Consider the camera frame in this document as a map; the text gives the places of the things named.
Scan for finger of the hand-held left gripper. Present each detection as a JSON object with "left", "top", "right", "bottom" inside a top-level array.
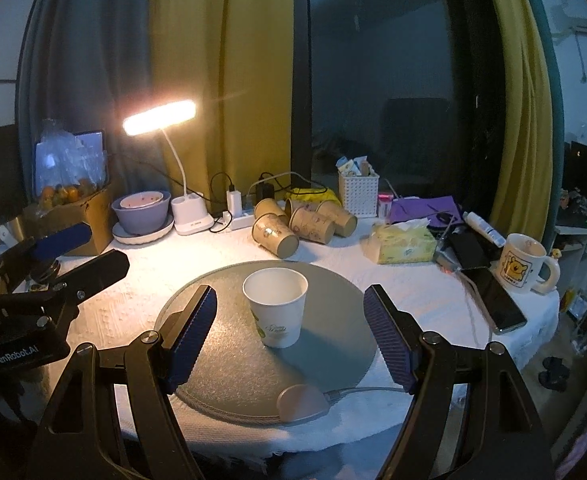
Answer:
[
  {"left": 0, "top": 249, "right": 131, "bottom": 325},
  {"left": 0, "top": 222, "right": 94, "bottom": 287}
]

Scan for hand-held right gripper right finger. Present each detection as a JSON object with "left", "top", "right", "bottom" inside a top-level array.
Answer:
[{"left": 362, "top": 284, "right": 557, "bottom": 480}]

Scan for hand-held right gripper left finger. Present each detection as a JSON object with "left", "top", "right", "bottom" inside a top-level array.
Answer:
[{"left": 36, "top": 284, "right": 219, "bottom": 480}]

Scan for white paper cup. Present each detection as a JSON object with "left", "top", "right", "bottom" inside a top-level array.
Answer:
[{"left": 242, "top": 268, "right": 309, "bottom": 349}]

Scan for cardboard box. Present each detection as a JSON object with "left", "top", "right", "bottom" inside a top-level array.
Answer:
[{"left": 8, "top": 186, "right": 114, "bottom": 257}]

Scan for white tablecloth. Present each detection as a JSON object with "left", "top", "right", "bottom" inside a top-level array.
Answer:
[{"left": 23, "top": 217, "right": 561, "bottom": 455}]

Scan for grey round mat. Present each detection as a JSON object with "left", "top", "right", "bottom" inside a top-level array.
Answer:
[{"left": 153, "top": 260, "right": 378, "bottom": 429}]

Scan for white plate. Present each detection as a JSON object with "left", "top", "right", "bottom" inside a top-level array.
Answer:
[{"left": 112, "top": 214, "right": 175, "bottom": 246}]

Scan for purple bowl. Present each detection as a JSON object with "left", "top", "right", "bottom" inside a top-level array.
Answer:
[{"left": 111, "top": 190, "right": 173, "bottom": 236}]

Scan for clear bag of oranges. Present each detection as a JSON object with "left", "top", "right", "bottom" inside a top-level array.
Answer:
[{"left": 34, "top": 118, "right": 109, "bottom": 209}]

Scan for yellow tissue pack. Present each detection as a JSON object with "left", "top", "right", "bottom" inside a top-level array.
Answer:
[{"left": 363, "top": 217, "right": 439, "bottom": 265}]

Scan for pink mat controller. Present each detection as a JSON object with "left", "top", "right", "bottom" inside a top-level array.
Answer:
[{"left": 276, "top": 384, "right": 332, "bottom": 424}]

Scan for black smartphone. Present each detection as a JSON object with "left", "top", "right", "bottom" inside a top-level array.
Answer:
[{"left": 459, "top": 265, "right": 529, "bottom": 335}]

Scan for black power bank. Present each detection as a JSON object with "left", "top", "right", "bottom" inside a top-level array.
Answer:
[{"left": 445, "top": 232, "right": 492, "bottom": 274}]

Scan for white power strip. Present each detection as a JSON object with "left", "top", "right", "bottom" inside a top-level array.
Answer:
[{"left": 221, "top": 207, "right": 260, "bottom": 232}]

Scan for purple notebook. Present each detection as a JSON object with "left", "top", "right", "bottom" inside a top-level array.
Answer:
[{"left": 388, "top": 197, "right": 465, "bottom": 226}]

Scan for white charger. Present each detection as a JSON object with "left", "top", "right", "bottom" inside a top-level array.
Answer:
[{"left": 226, "top": 185, "right": 244, "bottom": 217}]

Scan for white tube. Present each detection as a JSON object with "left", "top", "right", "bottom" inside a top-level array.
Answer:
[{"left": 462, "top": 211, "right": 507, "bottom": 249}]

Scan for white bear mug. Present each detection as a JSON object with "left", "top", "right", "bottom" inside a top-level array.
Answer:
[{"left": 490, "top": 233, "right": 562, "bottom": 295}]

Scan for white woven basket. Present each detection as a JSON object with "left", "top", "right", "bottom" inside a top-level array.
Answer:
[{"left": 338, "top": 170, "right": 381, "bottom": 219}]

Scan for white desk lamp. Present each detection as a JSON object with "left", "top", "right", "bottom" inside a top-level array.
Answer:
[{"left": 122, "top": 99, "right": 215, "bottom": 236}]

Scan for yellow plastic bag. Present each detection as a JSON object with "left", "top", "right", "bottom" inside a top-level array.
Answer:
[{"left": 285, "top": 187, "right": 343, "bottom": 207}]

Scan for black slippers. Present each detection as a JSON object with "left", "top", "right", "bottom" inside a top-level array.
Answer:
[{"left": 538, "top": 356, "right": 572, "bottom": 392}]

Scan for packets in basket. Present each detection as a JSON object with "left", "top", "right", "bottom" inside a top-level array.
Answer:
[{"left": 335, "top": 155, "right": 377, "bottom": 177}]

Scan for grey-blue curtain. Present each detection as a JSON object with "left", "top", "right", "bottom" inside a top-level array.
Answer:
[{"left": 17, "top": 0, "right": 175, "bottom": 202}]

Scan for yellow curtain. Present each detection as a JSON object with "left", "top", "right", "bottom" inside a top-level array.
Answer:
[
  {"left": 147, "top": 0, "right": 295, "bottom": 212},
  {"left": 477, "top": 0, "right": 555, "bottom": 234}
]

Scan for dark glass window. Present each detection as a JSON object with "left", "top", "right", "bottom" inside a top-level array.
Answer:
[{"left": 293, "top": 0, "right": 505, "bottom": 213}]

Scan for teal curtain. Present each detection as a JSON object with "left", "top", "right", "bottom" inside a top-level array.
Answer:
[{"left": 512, "top": 0, "right": 568, "bottom": 241}]

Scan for grey controller cable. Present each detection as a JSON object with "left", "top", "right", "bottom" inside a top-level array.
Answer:
[{"left": 323, "top": 384, "right": 405, "bottom": 402}]

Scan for pink phone cable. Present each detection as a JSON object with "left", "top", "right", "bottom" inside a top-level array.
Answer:
[{"left": 459, "top": 274, "right": 497, "bottom": 337}]

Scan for black cable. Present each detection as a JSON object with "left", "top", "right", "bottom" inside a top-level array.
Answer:
[{"left": 207, "top": 172, "right": 235, "bottom": 235}]

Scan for white cable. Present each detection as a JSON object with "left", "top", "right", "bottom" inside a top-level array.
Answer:
[{"left": 259, "top": 170, "right": 327, "bottom": 192}]

